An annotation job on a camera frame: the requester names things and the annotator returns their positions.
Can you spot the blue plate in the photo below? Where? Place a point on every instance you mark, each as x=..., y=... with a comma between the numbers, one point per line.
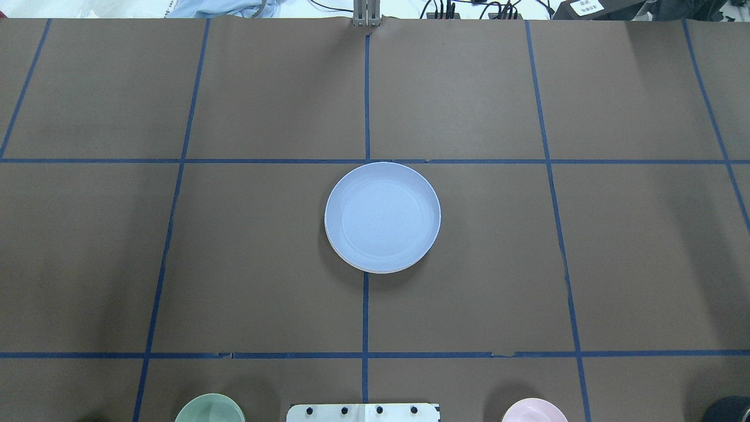
x=382, y=194

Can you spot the pink bowl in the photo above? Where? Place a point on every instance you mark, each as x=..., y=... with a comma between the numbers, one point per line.
x=533, y=409

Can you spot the green bowl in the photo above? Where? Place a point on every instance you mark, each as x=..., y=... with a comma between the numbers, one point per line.
x=211, y=407

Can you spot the light blue cloth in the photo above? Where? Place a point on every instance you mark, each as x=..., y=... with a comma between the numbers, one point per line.
x=211, y=9

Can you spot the clear plastic bag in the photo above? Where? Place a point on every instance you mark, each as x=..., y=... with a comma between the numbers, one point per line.
x=125, y=9

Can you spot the dark blue saucepan with lid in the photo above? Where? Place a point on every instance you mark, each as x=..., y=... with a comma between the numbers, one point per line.
x=729, y=408

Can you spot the aluminium frame post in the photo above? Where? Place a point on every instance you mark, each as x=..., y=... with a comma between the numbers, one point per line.
x=367, y=13

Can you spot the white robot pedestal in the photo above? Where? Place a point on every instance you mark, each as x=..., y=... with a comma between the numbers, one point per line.
x=364, y=412

